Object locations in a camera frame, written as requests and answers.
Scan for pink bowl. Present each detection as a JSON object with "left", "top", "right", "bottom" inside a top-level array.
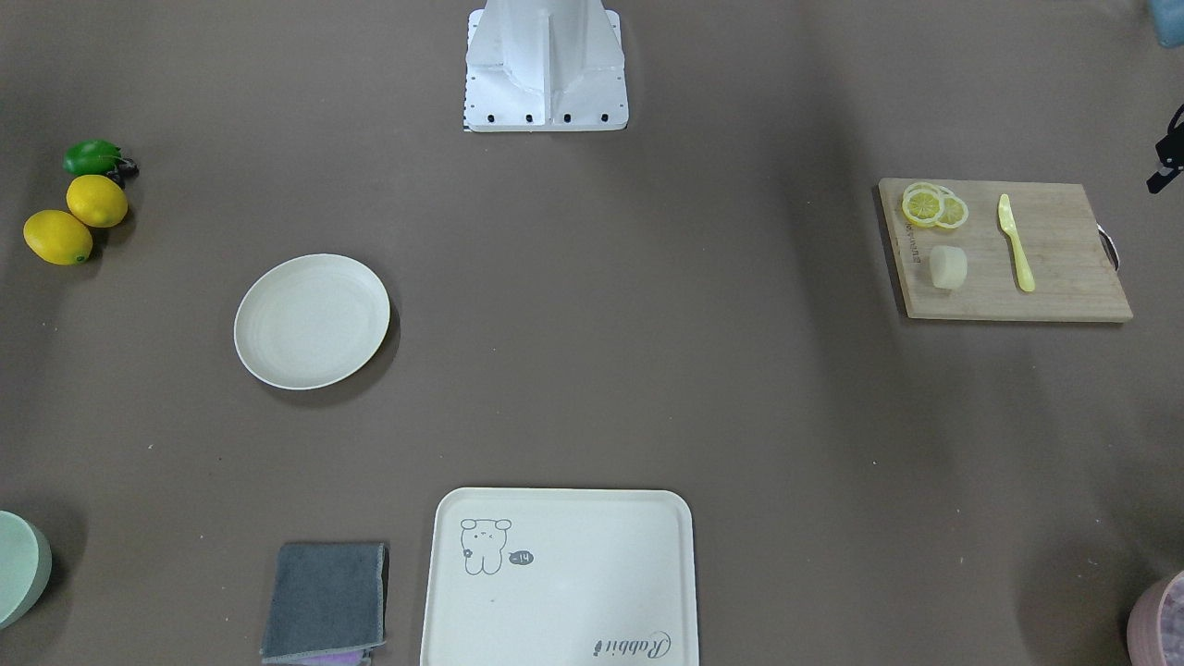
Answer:
[{"left": 1126, "top": 572, "right": 1183, "bottom": 665}]

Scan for wooden cutting board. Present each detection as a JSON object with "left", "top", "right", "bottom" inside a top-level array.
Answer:
[{"left": 877, "top": 178, "right": 1133, "bottom": 324}]

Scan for small dark fruit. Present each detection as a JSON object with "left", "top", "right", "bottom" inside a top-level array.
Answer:
[{"left": 103, "top": 156, "right": 140, "bottom": 190}]

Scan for white steamed bun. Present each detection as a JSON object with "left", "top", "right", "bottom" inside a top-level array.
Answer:
[{"left": 929, "top": 245, "right": 969, "bottom": 290}]

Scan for mint green bowl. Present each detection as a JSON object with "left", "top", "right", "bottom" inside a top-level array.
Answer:
[{"left": 1, "top": 511, "right": 52, "bottom": 629}]

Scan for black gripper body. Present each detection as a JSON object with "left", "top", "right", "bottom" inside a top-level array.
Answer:
[{"left": 1147, "top": 105, "right": 1184, "bottom": 194}]

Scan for lemon slice back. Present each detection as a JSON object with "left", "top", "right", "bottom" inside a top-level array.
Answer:
[{"left": 935, "top": 186, "right": 969, "bottom": 230}]

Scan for green lime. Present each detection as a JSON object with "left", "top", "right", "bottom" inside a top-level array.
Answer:
[{"left": 62, "top": 139, "right": 123, "bottom": 177}]

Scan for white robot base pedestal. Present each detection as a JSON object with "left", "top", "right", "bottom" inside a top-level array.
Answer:
[{"left": 462, "top": 1, "right": 629, "bottom": 132}]

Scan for yellow plastic knife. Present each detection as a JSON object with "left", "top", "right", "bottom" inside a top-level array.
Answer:
[{"left": 997, "top": 193, "right": 1036, "bottom": 292}]

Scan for white rectangular tray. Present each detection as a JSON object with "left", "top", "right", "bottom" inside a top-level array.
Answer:
[{"left": 420, "top": 487, "right": 699, "bottom": 665}]

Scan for yellow lemon upper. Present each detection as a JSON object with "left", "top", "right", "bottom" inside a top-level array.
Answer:
[{"left": 65, "top": 177, "right": 130, "bottom": 228}]

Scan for round white plate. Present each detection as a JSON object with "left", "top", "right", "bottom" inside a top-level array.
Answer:
[{"left": 232, "top": 252, "right": 395, "bottom": 391}]

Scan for yellow lemon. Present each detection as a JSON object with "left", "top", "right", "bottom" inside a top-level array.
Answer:
[
  {"left": 24, "top": 210, "right": 94, "bottom": 265},
  {"left": 65, "top": 177, "right": 130, "bottom": 228}
]

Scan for grey folded cloth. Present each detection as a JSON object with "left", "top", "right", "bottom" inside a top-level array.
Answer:
[{"left": 260, "top": 542, "right": 388, "bottom": 665}]

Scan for yellow lemon lower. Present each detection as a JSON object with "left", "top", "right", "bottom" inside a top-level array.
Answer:
[{"left": 24, "top": 210, "right": 94, "bottom": 265}]

